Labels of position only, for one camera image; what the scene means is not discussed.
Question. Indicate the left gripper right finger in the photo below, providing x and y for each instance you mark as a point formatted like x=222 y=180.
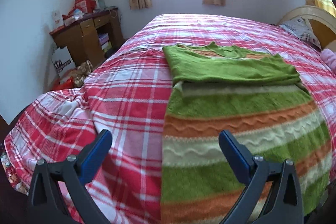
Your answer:
x=284 y=201

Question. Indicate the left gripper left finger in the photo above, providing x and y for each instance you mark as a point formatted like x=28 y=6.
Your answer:
x=45 y=203

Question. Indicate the green striped knit sweater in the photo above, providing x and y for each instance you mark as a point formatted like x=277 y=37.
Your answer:
x=261 y=101

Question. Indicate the red plaid bed blanket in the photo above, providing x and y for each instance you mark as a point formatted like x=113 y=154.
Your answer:
x=128 y=96

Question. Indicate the gold patterned bag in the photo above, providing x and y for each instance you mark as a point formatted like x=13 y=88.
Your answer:
x=84 y=70

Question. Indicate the white paper shopping bag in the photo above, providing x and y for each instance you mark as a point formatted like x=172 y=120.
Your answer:
x=62 y=61

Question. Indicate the pink pillow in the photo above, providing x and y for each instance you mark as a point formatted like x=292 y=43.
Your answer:
x=329 y=58

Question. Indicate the brown wooden desk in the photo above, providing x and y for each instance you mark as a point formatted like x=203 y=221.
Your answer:
x=81 y=37

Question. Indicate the grey patterned pillow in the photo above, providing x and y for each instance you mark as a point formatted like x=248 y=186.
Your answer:
x=301 y=30

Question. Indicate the white card on desk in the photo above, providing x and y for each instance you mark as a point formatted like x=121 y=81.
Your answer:
x=57 y=19

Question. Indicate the cream wooden headboard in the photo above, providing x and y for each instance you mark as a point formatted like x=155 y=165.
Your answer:
x=321 y=22

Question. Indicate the red gift box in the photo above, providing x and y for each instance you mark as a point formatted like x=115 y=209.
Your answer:
x=86 y=6

